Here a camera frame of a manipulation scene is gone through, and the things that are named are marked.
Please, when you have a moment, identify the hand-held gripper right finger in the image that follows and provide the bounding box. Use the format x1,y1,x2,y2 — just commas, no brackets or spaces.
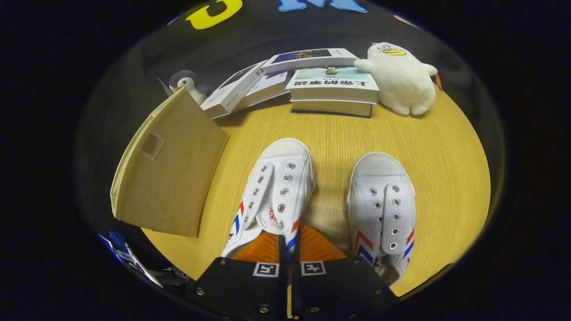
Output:
292,223,400,319

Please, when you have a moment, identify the white text-covered book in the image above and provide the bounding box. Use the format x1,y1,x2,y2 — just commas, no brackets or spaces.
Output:
214,71,290,120

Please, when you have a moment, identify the book with teal cover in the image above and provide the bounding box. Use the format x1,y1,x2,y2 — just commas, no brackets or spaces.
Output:
285,67,380,104

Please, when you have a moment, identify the white duck plush toy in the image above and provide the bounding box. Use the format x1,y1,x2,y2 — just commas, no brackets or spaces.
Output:
354,42,439,116

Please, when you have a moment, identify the beige fabric storage box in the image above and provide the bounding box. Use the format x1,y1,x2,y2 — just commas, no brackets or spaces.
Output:
110,87,229,238

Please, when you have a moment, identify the book with portrait cover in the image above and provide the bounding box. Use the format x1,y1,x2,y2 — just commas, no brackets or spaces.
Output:
200,60,268,119

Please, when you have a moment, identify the white striped canvas shoe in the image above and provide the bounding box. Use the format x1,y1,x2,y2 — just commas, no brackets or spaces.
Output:
222,138,316,263
347,152,416,286

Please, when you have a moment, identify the blue penguin plush toy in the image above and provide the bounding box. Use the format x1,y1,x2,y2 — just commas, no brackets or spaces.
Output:
169,70,215,105

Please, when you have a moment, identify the book with blue photo cover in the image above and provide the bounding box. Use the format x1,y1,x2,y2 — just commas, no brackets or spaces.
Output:
261,48,359,74

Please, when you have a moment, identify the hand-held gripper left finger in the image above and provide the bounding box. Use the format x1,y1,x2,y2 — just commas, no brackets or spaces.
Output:
192,232,288,321

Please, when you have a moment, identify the thick white book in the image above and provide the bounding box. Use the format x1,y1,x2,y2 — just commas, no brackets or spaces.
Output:
291,99,373,118

